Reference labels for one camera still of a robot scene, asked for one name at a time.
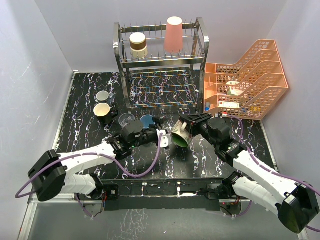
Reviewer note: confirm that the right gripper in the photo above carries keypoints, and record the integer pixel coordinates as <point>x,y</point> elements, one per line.
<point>193,119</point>

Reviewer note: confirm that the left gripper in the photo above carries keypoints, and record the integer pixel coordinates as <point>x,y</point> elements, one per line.
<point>158,122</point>

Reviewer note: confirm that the light blue plastic cup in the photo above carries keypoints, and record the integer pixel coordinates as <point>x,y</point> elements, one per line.
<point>147,120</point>

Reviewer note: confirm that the cream ceramic mug green inside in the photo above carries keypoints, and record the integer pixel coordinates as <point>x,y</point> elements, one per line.
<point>180,135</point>

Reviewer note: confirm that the clear glass cup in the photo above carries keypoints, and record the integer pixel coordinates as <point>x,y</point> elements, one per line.
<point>125,119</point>

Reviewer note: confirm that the black mug white inside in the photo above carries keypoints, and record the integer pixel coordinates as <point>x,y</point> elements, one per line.
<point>104,113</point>

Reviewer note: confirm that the grey-blue mug with handle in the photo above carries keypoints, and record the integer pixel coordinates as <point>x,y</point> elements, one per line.
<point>104,97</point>

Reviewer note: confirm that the tall pink plastic cup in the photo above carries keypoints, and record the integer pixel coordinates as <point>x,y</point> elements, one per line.
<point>173,40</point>

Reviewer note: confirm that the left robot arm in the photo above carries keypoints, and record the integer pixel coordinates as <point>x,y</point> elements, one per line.
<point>59,173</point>

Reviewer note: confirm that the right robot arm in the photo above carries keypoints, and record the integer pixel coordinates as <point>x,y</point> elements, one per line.
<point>293,201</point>

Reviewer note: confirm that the steel two-tier dish rack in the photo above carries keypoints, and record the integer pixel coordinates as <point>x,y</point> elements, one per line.
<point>161,79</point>

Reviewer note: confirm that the items in organizer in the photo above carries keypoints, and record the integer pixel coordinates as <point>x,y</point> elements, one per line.
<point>229,95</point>

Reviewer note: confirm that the orange plastic file organizer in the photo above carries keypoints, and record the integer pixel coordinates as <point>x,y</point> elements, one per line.
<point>261,64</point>

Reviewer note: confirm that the cream and brown cup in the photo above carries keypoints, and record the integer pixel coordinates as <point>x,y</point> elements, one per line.
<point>138,45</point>

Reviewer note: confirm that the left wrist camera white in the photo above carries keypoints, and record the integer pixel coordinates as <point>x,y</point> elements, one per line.
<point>164,138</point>

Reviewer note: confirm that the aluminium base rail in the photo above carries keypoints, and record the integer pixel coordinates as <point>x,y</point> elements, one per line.
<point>154,210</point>

